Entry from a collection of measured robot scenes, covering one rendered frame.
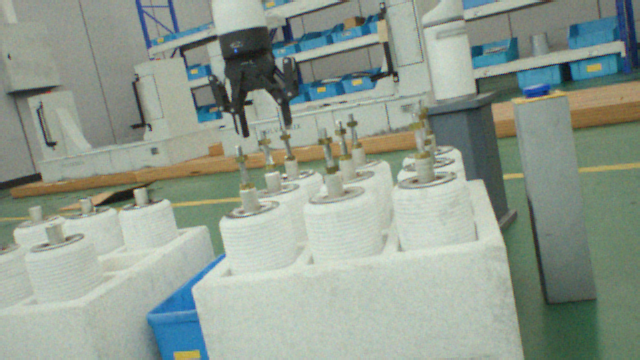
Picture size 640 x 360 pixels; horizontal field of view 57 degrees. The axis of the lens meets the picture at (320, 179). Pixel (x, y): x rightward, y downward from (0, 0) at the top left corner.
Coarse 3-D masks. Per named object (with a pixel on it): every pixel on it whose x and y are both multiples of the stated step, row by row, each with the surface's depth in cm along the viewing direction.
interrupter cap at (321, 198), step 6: (324, 192) 81; (348, 192) 79; (354, 192) 76; (360, 192) 76; (312, 198) 79; (318, 198) 78; (324, 198) 78; (336, 198) 75; (342, 198) 74; (348, 198) 74; (312, 204) 76; (318, 204) 75
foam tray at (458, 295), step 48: (480, 192) 94; (384, 240) 83; (480, 240) 70; (192, 288) 76; (240, 288) 75; (288, 288) 73; (336, 288) 72; (384, 288) 71; (432, 288) 70; (480, 288) 69; (240, 336) 76; (288, 336) 75; (336, 336) 73; (384, 336) 72; (432, 336) 71; (480, 336) 70
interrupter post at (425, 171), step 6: (414, 162) 75; (420, 162) 74; (426, 162) 74; (432, 162) 74; (420, 168) 74; (426, 168) 74; (432, 168) 74; (420, 174) 74; (426, 174) 74; (432, 174) 74; (420, 180) 75; (426, 180) 74; (432, 180) 74
